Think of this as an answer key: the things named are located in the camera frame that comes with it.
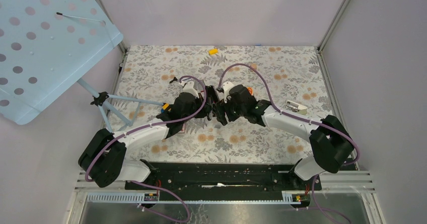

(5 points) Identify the blue perforated stand panel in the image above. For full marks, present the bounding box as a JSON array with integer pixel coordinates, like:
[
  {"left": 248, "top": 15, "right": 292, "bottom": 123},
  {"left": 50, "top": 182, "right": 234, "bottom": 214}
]
[{"left": 1, "top": 0, "right": 123, "bottom": 125}]

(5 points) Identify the white beige stapler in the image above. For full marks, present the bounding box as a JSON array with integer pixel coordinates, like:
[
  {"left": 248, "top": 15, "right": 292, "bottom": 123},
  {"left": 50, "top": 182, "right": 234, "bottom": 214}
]
[{"left": 285, "top": 100, "right": 307, "bottom": 115}]

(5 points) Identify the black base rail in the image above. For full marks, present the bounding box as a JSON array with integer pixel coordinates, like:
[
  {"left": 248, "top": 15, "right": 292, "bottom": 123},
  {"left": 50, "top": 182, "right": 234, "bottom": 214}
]
[{"left": 125, "top": 162, "right": 322, "bottom": 202}]

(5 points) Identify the yellow small block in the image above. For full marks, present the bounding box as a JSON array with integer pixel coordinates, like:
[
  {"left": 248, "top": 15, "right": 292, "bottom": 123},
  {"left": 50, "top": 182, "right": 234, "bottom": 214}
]
[{"left": 208, "top": 48, "right": 218, "bottom": 55}]

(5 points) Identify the blue yellow toy car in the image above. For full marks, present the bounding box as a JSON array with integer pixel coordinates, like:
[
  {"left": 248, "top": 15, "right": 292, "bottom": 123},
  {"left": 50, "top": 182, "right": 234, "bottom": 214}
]
[{"left": 161, "top": 103, "right": 171, "bottom": 113}]

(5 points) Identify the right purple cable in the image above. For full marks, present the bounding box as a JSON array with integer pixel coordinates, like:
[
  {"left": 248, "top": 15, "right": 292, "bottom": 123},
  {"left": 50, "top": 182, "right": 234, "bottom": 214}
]
[{"left": 217, "top": 63, "right": 361, "bottom": 224}]

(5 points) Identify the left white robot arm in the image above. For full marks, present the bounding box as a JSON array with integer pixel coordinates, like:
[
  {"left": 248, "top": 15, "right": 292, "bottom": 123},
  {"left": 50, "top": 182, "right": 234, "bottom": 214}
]
[{"left": 78, "top": 81, "right": 213, "bottom": 189}]

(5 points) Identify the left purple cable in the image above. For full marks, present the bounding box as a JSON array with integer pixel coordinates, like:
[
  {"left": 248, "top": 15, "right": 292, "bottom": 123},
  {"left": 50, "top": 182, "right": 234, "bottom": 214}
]
[{"left": 84, "top": 75, "right": 208, "bottom": 224}]

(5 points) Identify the floral table mat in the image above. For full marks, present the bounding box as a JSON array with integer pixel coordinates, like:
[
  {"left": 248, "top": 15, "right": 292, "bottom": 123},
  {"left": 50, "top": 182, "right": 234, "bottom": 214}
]
[{"left": 117, "top": 46, "right": 333, "bottom": 164}]

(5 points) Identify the purple cable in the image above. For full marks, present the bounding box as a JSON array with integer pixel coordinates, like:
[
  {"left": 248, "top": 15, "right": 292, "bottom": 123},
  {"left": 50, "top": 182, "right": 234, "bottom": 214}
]
[
  {"left": 84, "top": 75, "right": 208, "bottom": 224},
  {"left": 217, "top": 63, "right": 361, "bottom": 224}
]

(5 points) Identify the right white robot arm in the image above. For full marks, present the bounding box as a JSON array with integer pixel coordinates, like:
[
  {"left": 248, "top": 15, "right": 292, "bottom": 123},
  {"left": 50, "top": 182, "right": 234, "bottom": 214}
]
[{"left": 217, "top": 82, "right": 354, "bottom": 190}]

